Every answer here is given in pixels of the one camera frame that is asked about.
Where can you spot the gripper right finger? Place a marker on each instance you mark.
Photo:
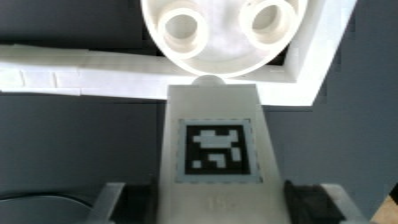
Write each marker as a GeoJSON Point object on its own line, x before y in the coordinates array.
{"type": "Point", "coordinates": [320, 205]}

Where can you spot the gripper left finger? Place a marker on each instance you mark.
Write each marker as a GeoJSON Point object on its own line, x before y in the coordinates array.
{"type": "Point", "coordinates": [125, 205]}

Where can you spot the white stool leg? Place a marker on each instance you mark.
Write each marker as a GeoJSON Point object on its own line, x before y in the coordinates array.
{"type": "Point", "coordinates": [221, 185]}

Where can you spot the white L-shaped fence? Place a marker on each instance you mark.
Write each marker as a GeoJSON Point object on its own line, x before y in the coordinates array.
{"type": "Point", "coordinates": [82, 72]}

